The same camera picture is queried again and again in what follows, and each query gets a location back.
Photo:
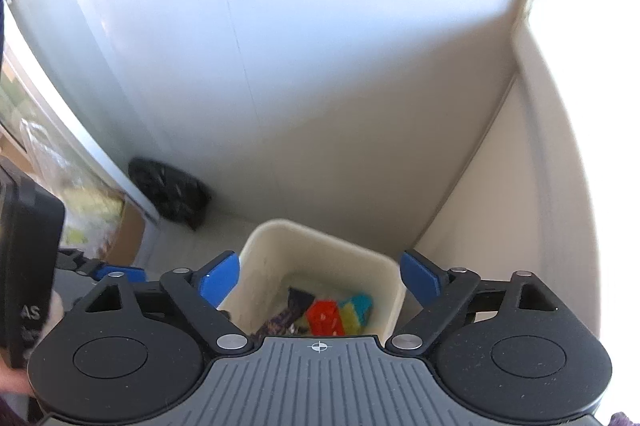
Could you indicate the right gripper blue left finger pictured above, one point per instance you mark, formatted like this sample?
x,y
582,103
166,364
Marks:
x,y
216,279

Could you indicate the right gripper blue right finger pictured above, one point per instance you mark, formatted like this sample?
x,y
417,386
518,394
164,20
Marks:
x,y
423,279

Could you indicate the cream plastic trash bin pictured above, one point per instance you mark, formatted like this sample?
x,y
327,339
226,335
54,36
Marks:
x,y
280,254

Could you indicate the person's left hand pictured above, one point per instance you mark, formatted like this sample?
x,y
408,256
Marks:
x,y
15,380

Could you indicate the black garbage bag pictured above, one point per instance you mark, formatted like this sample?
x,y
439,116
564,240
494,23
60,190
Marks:
x,y
176,195

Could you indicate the red wrapper in bin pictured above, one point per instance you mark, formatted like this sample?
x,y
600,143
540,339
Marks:
x,y
324,319

